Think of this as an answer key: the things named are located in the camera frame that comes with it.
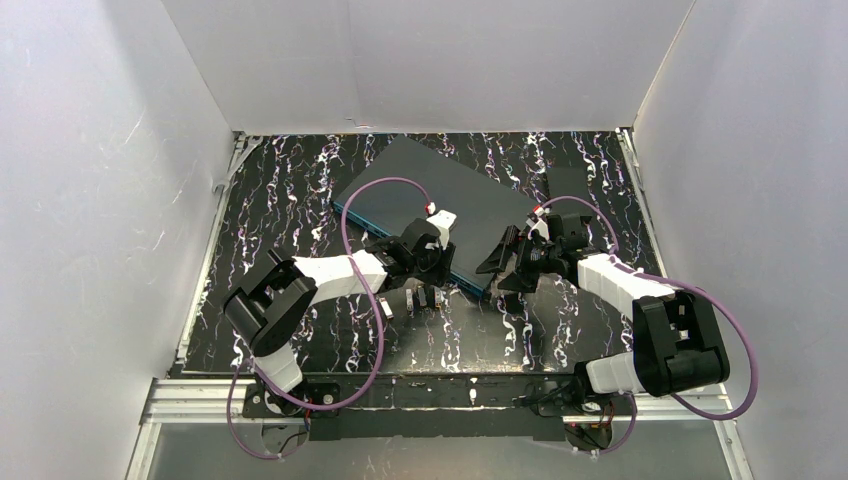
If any large teal network switch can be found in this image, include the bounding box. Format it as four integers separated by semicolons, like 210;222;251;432
333;135;538;297

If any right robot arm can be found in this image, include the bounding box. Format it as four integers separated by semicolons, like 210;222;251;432
476;209;730;398

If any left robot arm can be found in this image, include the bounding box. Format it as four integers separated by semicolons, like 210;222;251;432
222;210;457;393

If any metal wrench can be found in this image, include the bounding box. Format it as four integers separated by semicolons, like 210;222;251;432
212;135;263;193

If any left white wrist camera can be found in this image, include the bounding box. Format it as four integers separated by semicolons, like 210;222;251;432
426;209;457;249

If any small black network switch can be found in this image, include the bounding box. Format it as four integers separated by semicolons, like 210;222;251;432
546;167;591;202

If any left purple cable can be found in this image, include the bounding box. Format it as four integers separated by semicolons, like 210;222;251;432
225;176;435;462

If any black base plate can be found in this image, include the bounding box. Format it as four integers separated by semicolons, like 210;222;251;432
233;373;633;447

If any aluminium front rail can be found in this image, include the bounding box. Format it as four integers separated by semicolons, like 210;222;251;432
141;374;731;423

